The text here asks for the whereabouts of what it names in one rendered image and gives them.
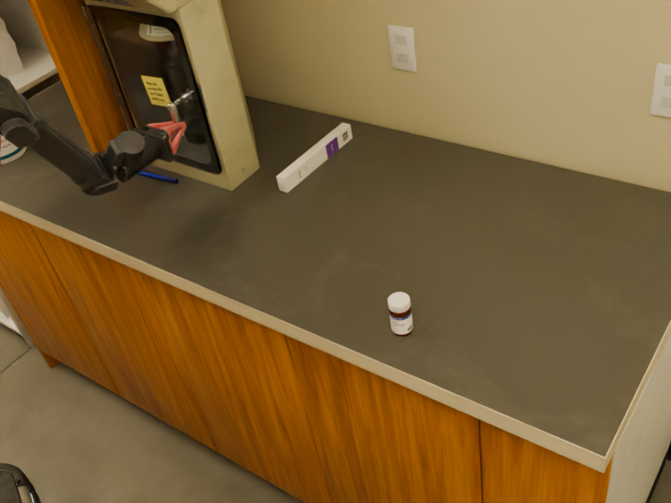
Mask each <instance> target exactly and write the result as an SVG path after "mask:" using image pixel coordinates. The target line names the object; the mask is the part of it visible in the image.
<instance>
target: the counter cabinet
mask: <svg viewBox="0 0 671 503"><path fill-rule="evenodd" d="M0 286H1V288H2V290H3V291H4V293H5V295H6V296H7V298H8V300H9V301H10V303H11V305H12V306H13V308H14V310H15V311H16V313H17V315H18V316H19V318H20V320H21V321H22V323H23V325H24V326H25V328H26V330H27V331H28V333H29V335H30V336H31V338H32V339H33V341H34V343H35V344H36V346H37V348H38V349H39V351H40V353H41V354H42V356H43V358H44V359H45V361H46V363H47V364H48V366H49V367H50V368H53V367H54V366H55V365H56V364H57V363H58V362H62V363H64V364H66V365H67V366H69V367H71V368H73V369H74V370H76V371H78V372H80V373H81V374H83V375H85V376H86V377H88V378H90V379H92V380H93V381H95V382H97V383H99V384H100V385H102V386H104V387H106V388H107V389H109V390H111V391H112V392H114V393H116V394H118V395H119V396H122V397H123V398H125V399H126V400H128V401H130V402H131V403H133V404H135V405H137V406H138V407H140V408H142V409H144V410H145V411H147V412H149V413H151V414H152V415H154V416H156V417H157V418H159V419H161V420H163V421H164V422H166V423H168V424H170V425H171V426H173V427H175V428H176V429H178V430H180V431H182V432H183V433H185V434H187V435H189V436H190V437H192V438H194V439H196V440H197V441H199V442H201V443H202V444H204V445H206V446H208V447H209V448H211V449H213V450H215V451H216V452H218V453H220V454H221V455H223V456H225V457H227V458H228V459H230V460H232V461H234V462H235V463H237V464H239V465H241V466H242V467H244V468H246V469H247V470H249V471H251V472H253V473H254V474H256V475H258V476H260V477H261V478H263V479H265V480H266V481H268V482H270V483H272V484H273V485H275V486H277V487H279V488H280V489H282V490H284V491H286V492H287V493H289V494H291V495H292V496H294V497H296V498H298V499H299V500H301V501H303V502H305V503H649V502H650V500H651V497H652V495H653V492H654V490H655V488H656V485H657V483H658V480H659V478H660V475H661V473H662V471H663V468H664V466H665V463H666V459H667V455H668V450H669V446H670V442H671V332H670V335H669V337H668V339H667V341H666V343H665V345H664V347H663V349H662V351H661V354H660V356H659V358H658V360H657V362H656V364H655V366H654V368H653V371H652V373H651V375H650V377H649V379H648V381H647V383H646V385H645V387H644V390H643V392H642V394H641V396H640V398H639V400H638V402H637V404H636V406H635V409H634V411H633V413H632V415H631V417H630V419H629V421H628V423H627V426H626V428H625V430H624V432H623V434H622V436H621V438H620V440H619V442H618V445H617V447H616V449H615V451H614V453H613V455H612V457H611V459H610V461H609V464H608V466H607V468H606V470H605V472H604V473H602V472H599V471H597V470H595V469H592V468H590V467H588V466H586V465H583V464H581V463H579V462H576V461H574V460H572V459H569V458H567V457H565V456H563V455H560V454H558V453H556V452H553V451H551V450H549V449H547V448H544V447H542V446H540V445H537V444H535V443H533V442H530V441H528V440H526V439H524V438H521V437H519V436H517V435H514V434H512V433H510V432H507V431H505V430H503V429H501V428H498V427H496V426H494V425H491V424H489V423H487V422H485V421H482V420H480V419H478V418H475V417H473V416H471V415H468V414H466V413H464V412H462V411H459V410H457V409H455V408H452V407H450V406H448V405H445V404H443V403H441V402H439V401H436V400H434V399H432V398H429V397H427V396H425V395H423V394H420V393H418V392H416V391H413V390H411V389H409V388H406V387H404V386H402V385H400V384H397V383H395V382H393V381H390V380H388V379H386V378H383V377H381V376H379V375H377V374H374V373H372V372H370V371H367V370H365V369H363V368H361V367H358V366H356V365H354V364H351V363H349V362H347V361H344V360H342V359H340V358H338V357H335V356H333V355H331V354H328V353H326V352H324V351H322V350H319V349H317V348H315V347H312V346H310V345H308V344H305V343H303V342H301V341H299V340H296V339H294V338H292V337H289V336H287V335H285V334H282V333H280V332H278V331H276V330H273V329H271V328H269V327H266V326H264V325H262V324H260V323H257V322H255V321H253V320H250V319H248V318H246V317H243V316H241V315H239V314H237V313H234V312H232V311H230V310H227V309H225V308H223V307H221V306H218V305H216V304H214V303H211V302H209V301H207V300H204V299H202V298H200V297H198V296H195V295H193V294H191V293H188V292H186V291H184V290H182V289H179V288H177V287H175V286H172V285H170V284H168V283H165V282H163V281H161V280H159V279H156V278H154V277H152V276H149V275H147V274H145V273H143V272H140V271H138V270H136V269H133V268H131V267H129V266H126V265H124V264H122V263H120V262H117V261H115V260H113V259H110V258H108V257H106V256H104V255H101V254H99V253H97V252H94V251H91V250H88V249H86V248H84V247H82V246H79V245H77V244H75V243H72V242H70V241H68V240H66V239H63V238H61V237H59V236H56V235H54V234H52V233H49V232H47V231H45V230H43V229H40V228H38V227H36V226H33V225H31V224H29V223H27V222H24V221H22V220H20V219H17V218H15V217H13V216H10V215H8V214H6V213H4V212H1V211H0Z"/></svg>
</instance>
